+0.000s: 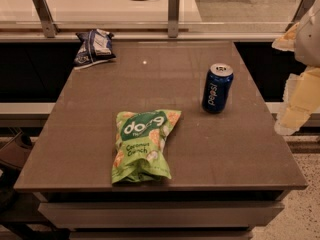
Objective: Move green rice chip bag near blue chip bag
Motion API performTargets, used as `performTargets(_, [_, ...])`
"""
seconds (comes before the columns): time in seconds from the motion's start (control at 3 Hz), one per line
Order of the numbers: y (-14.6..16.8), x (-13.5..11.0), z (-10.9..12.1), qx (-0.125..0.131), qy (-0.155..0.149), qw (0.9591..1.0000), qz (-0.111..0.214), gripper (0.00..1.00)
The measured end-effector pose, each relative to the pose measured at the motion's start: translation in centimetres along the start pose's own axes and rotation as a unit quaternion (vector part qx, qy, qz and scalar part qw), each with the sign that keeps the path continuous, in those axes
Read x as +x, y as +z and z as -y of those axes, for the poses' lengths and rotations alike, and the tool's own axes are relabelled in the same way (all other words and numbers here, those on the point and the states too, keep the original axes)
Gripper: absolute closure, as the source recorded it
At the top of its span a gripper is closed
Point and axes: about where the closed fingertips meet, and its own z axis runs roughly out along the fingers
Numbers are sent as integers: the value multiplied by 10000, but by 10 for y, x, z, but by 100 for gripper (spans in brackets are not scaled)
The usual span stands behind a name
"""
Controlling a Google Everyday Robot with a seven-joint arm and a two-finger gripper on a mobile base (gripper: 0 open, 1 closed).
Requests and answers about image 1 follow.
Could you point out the blue pepsi can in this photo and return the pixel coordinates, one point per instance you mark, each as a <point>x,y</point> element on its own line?
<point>218,82</point>

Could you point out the left metal rail bracket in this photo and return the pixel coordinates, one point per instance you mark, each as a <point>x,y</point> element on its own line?
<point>49,28</point>

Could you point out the blue chip bag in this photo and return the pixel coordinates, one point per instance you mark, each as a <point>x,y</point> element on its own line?
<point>96,48</point>

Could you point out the grey table drawer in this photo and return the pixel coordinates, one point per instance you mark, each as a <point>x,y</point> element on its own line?
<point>199,214</point>

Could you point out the green rice chip bag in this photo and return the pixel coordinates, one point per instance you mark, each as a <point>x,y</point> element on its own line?
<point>140,143</point>

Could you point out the middle metal rail bracket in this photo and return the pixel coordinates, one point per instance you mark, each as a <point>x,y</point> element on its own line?
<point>173,18</point>

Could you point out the metal rail bracket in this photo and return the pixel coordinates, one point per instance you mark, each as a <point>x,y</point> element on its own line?
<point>302,9</point>
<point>49,28</point>
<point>173,18</point>

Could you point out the right metal rail bracket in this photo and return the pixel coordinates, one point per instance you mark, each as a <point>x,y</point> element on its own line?
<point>302,9</point>

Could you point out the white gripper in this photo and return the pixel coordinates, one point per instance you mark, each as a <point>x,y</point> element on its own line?
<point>309,42</point>

